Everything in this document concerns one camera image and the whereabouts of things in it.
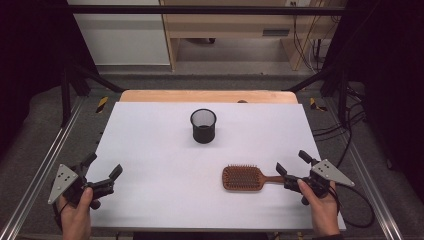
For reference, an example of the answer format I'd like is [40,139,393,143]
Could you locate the yellow black tape strip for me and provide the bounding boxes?
[308,97,328,113]
[95,96,110,115]

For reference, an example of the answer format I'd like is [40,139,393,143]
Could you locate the black frame crossbar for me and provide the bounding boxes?
[66,4,348,16]

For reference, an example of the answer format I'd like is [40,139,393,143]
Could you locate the light wooden desk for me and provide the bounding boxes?
[159,0,348,72]

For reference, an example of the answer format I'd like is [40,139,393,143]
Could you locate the brown wooden hairbrush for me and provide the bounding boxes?
[221,163,286,192]

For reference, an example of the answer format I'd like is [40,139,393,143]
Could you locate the wooden table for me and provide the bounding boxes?
[119,89,299,105]

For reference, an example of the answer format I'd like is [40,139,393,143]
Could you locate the person's left hand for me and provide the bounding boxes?
[57,187,95,240]

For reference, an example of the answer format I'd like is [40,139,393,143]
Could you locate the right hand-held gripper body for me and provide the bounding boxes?
[283,158,356,206]

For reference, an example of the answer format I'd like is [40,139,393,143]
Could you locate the black frame strut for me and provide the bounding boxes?
[59,62,126,128]
[282,62,352,125]

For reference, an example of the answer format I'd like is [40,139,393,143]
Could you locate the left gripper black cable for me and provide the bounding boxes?
[52,200,69,232]

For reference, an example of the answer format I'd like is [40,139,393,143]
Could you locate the hanging background cables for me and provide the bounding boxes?
[291,0,336,74]

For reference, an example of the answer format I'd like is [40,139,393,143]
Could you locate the aluminium rail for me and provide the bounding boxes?
[0,96,85,240]
[324,98,405,240]

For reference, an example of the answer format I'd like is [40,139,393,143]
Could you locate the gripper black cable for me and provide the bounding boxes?
[328,181,376,230]
[52,200,69,232]

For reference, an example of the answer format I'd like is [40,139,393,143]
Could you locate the black curtain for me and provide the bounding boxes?
[0,0,98,156]
[322,0,424,196]

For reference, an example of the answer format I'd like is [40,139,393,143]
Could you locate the white cabinet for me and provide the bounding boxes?
[66,0,171,66]

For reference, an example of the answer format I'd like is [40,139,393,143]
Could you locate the black mesh cup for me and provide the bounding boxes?
[189,108,218,145]

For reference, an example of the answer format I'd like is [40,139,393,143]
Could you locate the person's right hand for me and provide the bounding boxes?
[296,179,341,238]

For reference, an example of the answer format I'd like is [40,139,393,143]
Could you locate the black floor cables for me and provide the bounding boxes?
[312,83,368,169]

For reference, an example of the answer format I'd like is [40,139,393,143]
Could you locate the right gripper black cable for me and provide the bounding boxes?
[328,181,376,230]

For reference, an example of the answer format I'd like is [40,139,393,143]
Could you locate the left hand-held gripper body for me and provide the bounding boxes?
[48,161,116,211]

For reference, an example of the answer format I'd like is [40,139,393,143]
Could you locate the white board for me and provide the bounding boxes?
[85,101,347,233]

